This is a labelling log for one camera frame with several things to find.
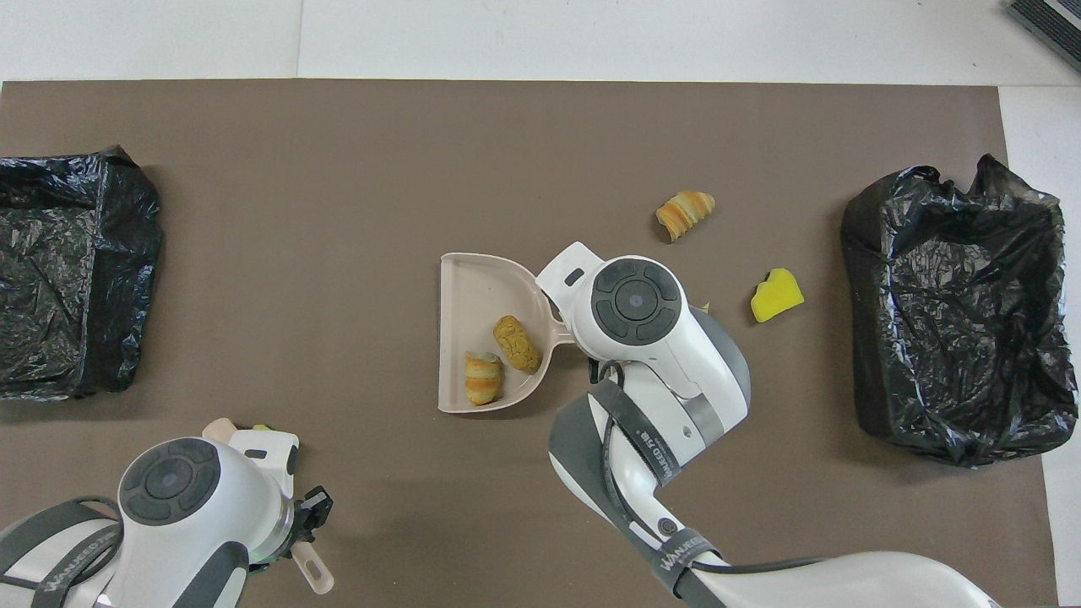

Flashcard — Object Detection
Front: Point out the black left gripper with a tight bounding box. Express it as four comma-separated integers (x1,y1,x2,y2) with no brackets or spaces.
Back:
294,486,334,546

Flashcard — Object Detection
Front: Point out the beige hand brush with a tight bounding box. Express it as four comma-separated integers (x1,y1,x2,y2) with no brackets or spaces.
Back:
203,417,335,595

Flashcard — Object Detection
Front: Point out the brown bread roll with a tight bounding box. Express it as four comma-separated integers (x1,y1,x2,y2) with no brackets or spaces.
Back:
493,315,543,374

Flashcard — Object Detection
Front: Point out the beige plastic dustpan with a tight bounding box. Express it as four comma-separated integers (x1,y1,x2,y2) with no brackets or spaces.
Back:
439,252,577,415

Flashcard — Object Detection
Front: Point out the orange striped croissant piece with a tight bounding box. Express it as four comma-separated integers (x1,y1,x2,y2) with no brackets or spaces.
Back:
655,191,717,243

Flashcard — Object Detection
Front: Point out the black bag lined bin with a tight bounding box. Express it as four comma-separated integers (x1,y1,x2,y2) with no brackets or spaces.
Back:
840,154,1080,468
0,145,166,402

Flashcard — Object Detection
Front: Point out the brown table mat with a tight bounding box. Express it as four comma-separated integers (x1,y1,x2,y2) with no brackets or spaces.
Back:
0,80,1058,608

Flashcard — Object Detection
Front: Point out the dark grey ribbed panel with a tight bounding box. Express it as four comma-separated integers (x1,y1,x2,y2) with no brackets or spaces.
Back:
1003,0,1081,73

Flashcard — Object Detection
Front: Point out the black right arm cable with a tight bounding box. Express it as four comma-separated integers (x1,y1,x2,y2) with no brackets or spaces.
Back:
589,359,845,577

